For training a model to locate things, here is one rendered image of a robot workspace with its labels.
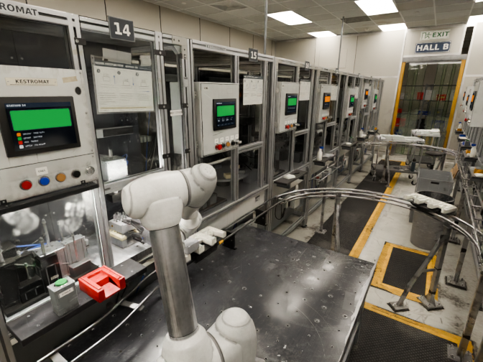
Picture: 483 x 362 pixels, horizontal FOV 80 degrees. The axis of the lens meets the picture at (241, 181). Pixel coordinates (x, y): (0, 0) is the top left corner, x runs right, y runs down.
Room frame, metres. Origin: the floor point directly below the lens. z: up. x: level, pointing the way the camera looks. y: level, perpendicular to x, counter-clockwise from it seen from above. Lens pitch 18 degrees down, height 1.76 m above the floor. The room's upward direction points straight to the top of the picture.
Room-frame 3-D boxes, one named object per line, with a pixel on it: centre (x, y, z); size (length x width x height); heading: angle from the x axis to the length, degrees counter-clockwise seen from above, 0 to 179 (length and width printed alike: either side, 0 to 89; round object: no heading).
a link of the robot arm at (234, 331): (0.87, 0.02, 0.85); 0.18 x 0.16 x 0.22; 127
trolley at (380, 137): (5.70, -3.15, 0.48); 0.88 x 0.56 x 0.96; 74
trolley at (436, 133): (6.53, -4.19, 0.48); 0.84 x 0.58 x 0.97; 154
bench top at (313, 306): (1.30, -0.04, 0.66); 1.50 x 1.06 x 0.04; 146
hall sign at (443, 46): (7.81, -4.72, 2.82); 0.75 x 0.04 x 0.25; 56
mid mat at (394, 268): (2.56, -1.72, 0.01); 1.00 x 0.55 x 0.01; 146
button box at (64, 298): (0.95, 0.71, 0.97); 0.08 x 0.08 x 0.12; 56
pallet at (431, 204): (2.26, -1.58, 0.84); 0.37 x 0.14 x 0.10; 24
